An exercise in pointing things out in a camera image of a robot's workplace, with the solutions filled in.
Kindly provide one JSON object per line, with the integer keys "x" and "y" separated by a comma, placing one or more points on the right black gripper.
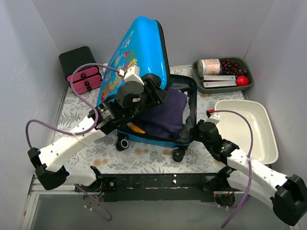
{"x": 195, "y": 132}

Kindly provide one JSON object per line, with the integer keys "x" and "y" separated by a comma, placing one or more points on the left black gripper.
{"x": 155, "y": 87}

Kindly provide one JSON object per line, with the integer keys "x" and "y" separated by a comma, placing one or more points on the blue fish-print kids suitcase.
{"x": 144, "y": 46}

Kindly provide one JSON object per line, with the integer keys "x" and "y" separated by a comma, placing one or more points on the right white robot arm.
{"x": 286, "y": 195}

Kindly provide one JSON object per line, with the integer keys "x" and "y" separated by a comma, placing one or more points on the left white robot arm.
{"x": 50, "y": 162}

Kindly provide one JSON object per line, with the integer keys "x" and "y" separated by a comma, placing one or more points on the dark navy folded garment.
{"x": 165, "y": 120}

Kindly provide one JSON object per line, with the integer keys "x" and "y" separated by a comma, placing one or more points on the black white striped garment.
{"x": 185, "y": 114}

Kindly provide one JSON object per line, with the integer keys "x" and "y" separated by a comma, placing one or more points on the orange tube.
{"x": 135, "y": 128}

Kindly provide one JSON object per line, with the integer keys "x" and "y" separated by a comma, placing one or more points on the lower white toothpaste box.
{"x": 219, "y": 84}

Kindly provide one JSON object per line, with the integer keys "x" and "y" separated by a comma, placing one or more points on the white toothpaste box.
{"x": 219, "y": 84}
{"x": 218, "y": 78}

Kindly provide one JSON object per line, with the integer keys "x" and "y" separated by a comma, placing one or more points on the upper white toothpaste box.
{"x": 218, "y": 78}

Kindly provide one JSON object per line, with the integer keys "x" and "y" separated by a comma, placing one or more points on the white pink tissue roll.
{"x": 209, "y": 67}

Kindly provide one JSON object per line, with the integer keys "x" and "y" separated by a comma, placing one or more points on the white plastic basin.
{"x": 249, "y": 129}

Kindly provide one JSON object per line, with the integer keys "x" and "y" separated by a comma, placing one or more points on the red apple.
{"x": 242, "y": 81}

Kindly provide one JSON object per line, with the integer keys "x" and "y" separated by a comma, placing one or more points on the dark red grape bunch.
{"x": 229, "y": 67}

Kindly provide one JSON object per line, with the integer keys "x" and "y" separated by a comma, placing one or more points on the black pink mini drawer chest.
{"x": 86, "y": 79}

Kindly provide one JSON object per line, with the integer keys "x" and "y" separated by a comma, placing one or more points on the floral patterned table mat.
{"x": 147, "y": 158}

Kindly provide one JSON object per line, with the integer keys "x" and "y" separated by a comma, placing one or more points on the dark green plastic tray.
{"x": 203, "y": 90}

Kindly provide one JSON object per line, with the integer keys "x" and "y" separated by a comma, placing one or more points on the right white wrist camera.
{"x": 213, "y": 116}

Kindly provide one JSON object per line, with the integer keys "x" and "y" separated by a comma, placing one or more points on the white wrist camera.
{"x": 213, "y": 116}
{"x": 132, "y": 74}

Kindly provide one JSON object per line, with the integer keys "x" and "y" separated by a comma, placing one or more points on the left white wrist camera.
{"x": 132, "y": 74}

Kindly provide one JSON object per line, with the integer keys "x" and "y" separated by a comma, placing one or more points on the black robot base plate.
{"x": 204, "y": 187}

